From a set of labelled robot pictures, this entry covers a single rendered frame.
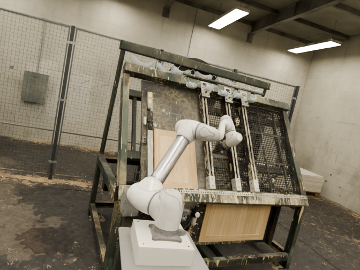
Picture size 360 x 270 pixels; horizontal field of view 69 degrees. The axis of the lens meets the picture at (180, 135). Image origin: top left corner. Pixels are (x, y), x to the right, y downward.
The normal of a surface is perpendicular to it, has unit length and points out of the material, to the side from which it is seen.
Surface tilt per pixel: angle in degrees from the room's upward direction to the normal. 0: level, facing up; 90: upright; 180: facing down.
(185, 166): 57
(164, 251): 90
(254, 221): 90
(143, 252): 90
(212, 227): 90
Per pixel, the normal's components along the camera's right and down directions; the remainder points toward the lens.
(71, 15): 0.26, 0.17
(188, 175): 0.44, -0.37
